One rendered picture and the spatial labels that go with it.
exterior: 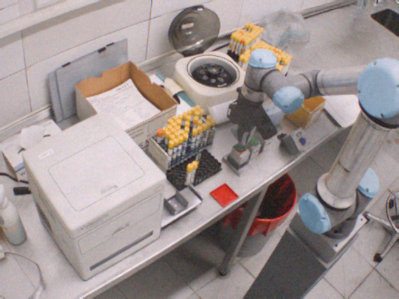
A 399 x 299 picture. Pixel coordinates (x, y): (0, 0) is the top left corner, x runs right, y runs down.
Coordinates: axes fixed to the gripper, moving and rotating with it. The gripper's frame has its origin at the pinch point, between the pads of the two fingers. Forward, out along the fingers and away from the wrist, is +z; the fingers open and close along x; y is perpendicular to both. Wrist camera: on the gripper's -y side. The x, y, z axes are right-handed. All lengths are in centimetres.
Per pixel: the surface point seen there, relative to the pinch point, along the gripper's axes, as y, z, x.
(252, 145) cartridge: 0.0, 3.6, -4.9
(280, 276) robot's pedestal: -36, 34, 5
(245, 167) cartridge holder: -2.8, 8.8, -0.8
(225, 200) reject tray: -8.1, 10.0, 13.3
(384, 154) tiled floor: -19, 98, -166
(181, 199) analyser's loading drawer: -2.6, 4.4, 27.2
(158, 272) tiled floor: 13, 98, 17
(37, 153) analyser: 18, -20, 62
